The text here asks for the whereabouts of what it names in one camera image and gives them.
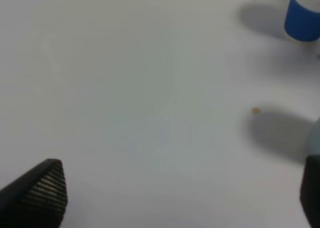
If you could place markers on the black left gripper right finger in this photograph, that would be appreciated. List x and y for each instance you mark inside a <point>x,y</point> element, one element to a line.
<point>310,190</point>

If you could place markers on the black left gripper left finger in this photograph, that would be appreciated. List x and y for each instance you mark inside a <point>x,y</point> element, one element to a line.
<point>37,199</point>

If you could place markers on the teal plastic cup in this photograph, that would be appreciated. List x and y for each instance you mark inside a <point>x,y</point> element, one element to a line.
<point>313,140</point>

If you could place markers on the small brown drink drop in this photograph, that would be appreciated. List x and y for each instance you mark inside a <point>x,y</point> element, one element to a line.
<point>256,110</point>

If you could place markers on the clear cup blue sleeve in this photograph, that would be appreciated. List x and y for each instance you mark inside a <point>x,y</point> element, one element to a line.
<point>302,20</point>

